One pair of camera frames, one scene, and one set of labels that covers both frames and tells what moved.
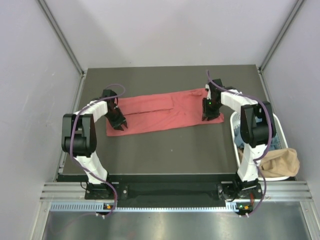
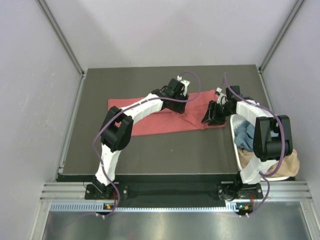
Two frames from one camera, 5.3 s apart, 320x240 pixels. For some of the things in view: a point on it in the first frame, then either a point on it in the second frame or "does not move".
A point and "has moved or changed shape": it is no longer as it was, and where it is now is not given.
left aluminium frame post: x=61 y=35 does not move
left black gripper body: x=115 y=118 to x=177 y=106
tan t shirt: x=279 y=162 does not move
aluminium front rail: x=271 y=190 does not move
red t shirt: x=151 y=111 has moved or changed shape
